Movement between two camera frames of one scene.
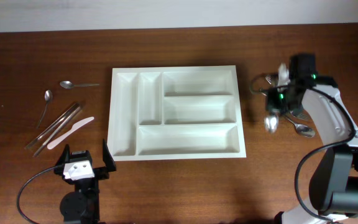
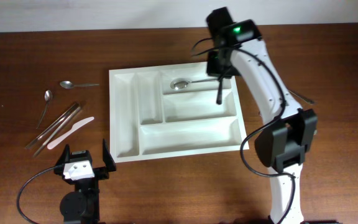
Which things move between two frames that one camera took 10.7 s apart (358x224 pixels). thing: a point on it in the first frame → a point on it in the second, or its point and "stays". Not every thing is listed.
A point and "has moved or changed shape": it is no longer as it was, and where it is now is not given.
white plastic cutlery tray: (175, 112) stays
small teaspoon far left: (48, 96) stays
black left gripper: (102, 172) stays
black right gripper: (271, 105) → (212, 70)
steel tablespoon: (271, 124) has moved or changed shape
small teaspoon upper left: (69, 84) stays
